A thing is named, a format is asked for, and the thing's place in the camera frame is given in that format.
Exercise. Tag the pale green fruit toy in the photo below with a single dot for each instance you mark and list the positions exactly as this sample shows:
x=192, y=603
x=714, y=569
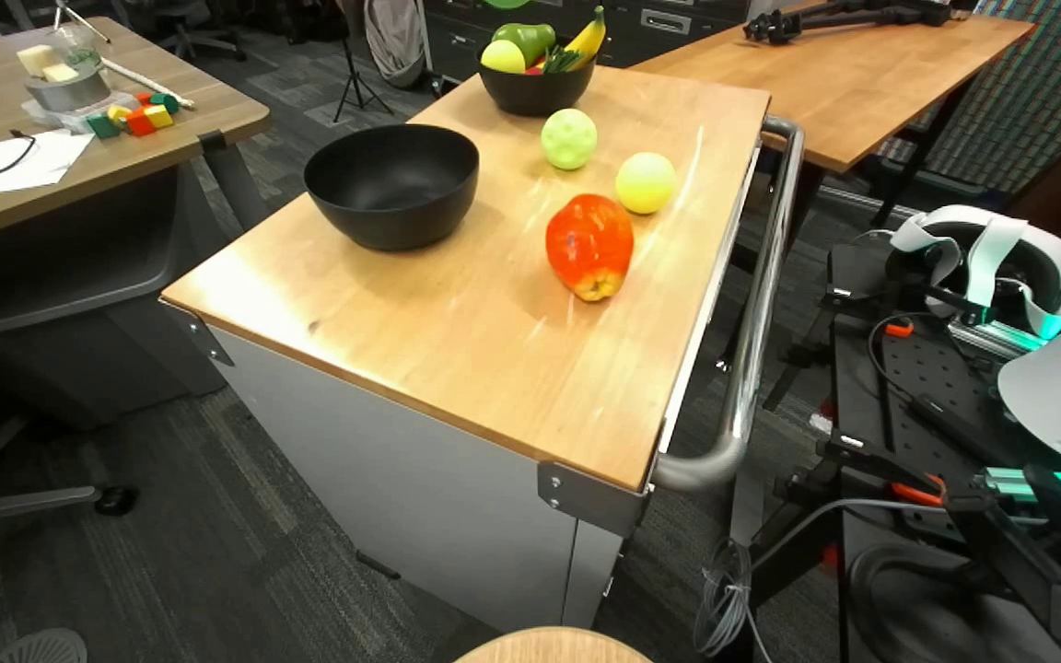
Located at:
x=570, y=139

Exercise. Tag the small black bowl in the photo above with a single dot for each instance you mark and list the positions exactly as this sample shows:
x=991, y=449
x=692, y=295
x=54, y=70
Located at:
x=534, y=96

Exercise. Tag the wooden desk with grey panel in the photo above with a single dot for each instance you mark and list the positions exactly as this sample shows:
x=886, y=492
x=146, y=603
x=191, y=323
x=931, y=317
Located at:
x=204, y=116

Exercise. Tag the yellow banana toy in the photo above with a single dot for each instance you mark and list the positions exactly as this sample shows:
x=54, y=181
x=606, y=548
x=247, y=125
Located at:
x=587, y=36

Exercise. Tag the black tripod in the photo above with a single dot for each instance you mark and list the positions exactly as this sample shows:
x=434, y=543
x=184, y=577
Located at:
x=351, y=66

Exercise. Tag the dark office chair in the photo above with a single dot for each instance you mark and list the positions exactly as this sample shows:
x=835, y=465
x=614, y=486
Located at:
x=240, y=38

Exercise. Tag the black orange clamp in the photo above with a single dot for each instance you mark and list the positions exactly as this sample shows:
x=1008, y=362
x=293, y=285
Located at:
x=900, y=333
x=866, y=473

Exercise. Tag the white VR headset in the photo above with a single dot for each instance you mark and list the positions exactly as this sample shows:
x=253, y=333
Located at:
x=984, y=264

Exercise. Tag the yellow lemon toy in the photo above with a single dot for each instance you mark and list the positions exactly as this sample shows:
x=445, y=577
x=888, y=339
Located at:
x=501, y=58

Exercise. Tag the red toy block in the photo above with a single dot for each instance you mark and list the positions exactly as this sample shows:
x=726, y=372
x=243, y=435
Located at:
x=137, y=124

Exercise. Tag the white cart with wooden top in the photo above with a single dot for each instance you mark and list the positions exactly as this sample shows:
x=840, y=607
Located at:
x=460, y=354

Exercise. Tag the large black bowl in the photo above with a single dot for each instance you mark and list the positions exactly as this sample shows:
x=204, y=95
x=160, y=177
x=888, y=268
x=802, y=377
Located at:
x=387, y=198

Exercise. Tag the grey office chair base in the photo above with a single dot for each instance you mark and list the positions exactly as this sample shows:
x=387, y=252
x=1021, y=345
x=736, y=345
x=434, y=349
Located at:
x=15, y=501

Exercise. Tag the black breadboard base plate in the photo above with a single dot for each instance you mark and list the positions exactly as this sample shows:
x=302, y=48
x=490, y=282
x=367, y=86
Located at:
x=924, y=406

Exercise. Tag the round wooden stool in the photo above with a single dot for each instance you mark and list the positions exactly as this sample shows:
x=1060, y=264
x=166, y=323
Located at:
x=554, y=646

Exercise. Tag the yellow toy block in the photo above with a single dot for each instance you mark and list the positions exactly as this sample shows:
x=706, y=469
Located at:
x=160, y=116
x=114, y=111

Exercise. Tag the clear plastic container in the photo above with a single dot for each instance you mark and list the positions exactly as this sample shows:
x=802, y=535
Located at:
x=60, y=66

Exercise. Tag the wooden desk with black legs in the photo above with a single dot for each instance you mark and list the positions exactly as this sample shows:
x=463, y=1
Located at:
x=849, y=74

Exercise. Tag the yellow round fruit toy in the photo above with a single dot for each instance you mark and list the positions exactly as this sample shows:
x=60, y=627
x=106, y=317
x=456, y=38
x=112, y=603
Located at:
x=645, y=181

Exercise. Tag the red apple toy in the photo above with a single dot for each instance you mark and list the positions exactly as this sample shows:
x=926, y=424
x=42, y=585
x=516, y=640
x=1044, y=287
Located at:
x=587, y=244

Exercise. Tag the white paper sheet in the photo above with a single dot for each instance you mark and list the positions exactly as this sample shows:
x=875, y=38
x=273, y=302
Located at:
x=15, y=167

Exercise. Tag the green pear toy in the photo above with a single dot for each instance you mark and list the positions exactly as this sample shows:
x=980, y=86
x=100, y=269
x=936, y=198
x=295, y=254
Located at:
x=528, y=38

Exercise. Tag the grey round cap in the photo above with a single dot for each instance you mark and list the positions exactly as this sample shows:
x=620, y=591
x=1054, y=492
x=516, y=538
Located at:
x=40, y=646

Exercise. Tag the green striped cloth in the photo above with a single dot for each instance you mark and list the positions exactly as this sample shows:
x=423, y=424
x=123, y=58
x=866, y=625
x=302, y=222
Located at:
x=1021, y=86

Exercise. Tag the green toy block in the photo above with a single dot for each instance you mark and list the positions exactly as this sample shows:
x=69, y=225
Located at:
x=166, y=100
x=100, y=124

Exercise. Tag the white stick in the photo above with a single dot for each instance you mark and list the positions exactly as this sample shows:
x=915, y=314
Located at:
x=148, y=84

